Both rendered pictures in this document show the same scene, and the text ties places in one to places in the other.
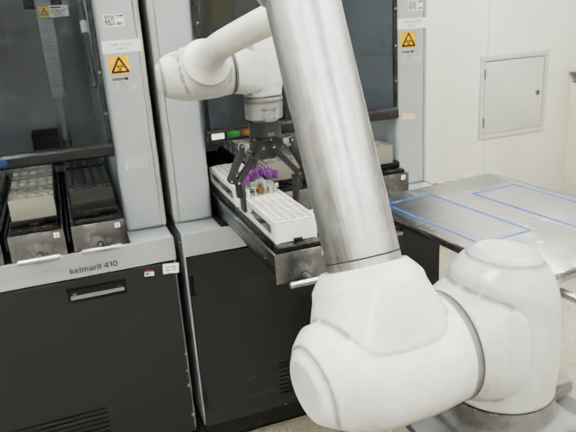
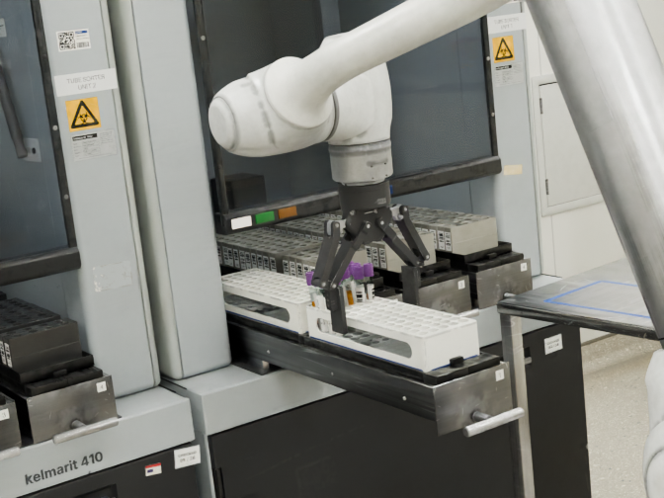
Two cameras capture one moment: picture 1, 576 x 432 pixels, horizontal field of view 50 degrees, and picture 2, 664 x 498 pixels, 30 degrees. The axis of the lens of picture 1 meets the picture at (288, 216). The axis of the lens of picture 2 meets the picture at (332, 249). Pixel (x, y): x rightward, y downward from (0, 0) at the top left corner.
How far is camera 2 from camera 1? 59 cm
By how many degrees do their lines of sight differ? 15
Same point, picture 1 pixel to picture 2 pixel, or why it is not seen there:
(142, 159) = (122, 272)
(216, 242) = (256, 402)
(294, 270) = (460, 409)
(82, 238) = (45, 417)
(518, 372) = not seen: outside the picture
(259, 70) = (366, 102)
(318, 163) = (648, 197)
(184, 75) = (270, 114)
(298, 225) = (455, 338)
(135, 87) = (109, 148)
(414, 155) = (526, 232)
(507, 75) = not seen: hidden behind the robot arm
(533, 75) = not seen: hidden behind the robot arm
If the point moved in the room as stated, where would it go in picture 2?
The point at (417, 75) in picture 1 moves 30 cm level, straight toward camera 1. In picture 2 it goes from (519, 104) to (553, 119)
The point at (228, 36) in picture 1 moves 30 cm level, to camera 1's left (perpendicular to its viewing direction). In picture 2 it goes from (358, 48) to (117, 78)
